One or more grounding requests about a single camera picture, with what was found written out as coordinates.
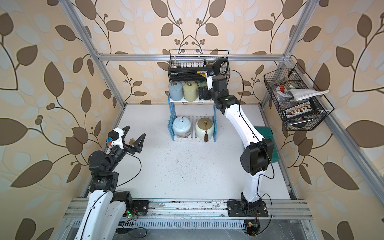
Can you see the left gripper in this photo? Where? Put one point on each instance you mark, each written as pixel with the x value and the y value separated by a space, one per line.
pixel 132 151

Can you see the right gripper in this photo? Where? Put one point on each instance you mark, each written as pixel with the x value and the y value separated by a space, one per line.
pixel 206 93

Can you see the yellow-green cylindrical tea canister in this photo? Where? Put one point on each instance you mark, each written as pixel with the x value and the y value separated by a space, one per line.
pixel 190 90

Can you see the blue cylindrical tea canister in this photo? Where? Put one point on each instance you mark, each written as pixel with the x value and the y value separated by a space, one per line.
pixel 176 91

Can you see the cream jar with tassel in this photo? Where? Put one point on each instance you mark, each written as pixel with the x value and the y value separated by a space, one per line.
pixel 204 129

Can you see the blue white two-tier shelf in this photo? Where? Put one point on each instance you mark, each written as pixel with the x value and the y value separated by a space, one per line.
pixel 193 118

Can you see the green cylindrical tea canister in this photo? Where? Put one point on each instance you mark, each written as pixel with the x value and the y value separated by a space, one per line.
pixel 203 84

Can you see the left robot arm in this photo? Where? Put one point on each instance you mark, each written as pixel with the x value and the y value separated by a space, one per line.
pixel 106 206

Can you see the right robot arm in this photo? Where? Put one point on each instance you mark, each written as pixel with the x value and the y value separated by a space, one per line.
pixel 258 150

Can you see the white bit row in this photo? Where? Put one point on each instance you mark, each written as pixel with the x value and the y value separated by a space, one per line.
pixel 192 64

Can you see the black yellow tool box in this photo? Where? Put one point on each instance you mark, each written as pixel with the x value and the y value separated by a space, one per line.
pixel 196 74

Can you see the light blue round jar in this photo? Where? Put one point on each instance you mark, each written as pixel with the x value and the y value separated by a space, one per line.
pixel 182 127

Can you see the white paper packet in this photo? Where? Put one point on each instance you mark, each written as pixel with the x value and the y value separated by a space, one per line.
pixel 303 94

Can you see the bit set tray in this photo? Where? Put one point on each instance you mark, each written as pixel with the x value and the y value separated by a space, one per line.
pixel 301 110

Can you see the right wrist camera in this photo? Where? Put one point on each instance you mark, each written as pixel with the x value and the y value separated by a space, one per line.
pixel 209 82

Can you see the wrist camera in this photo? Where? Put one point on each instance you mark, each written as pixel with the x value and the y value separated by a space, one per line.
pixel 115 138
pixel 209 82

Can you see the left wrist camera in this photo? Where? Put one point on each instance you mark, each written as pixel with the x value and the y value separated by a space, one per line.
pixel 115 138

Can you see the back black wire basket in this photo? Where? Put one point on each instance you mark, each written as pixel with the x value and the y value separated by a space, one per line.
pixel 217 59

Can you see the black wire basket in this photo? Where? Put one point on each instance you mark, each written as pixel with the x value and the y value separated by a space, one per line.
pixel 300 102
pixel 217 59

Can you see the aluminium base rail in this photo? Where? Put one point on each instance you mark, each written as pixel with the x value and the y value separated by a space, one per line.
pixel 217 209

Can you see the right black wire basket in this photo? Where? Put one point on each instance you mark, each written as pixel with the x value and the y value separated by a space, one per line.
pixel 300 102

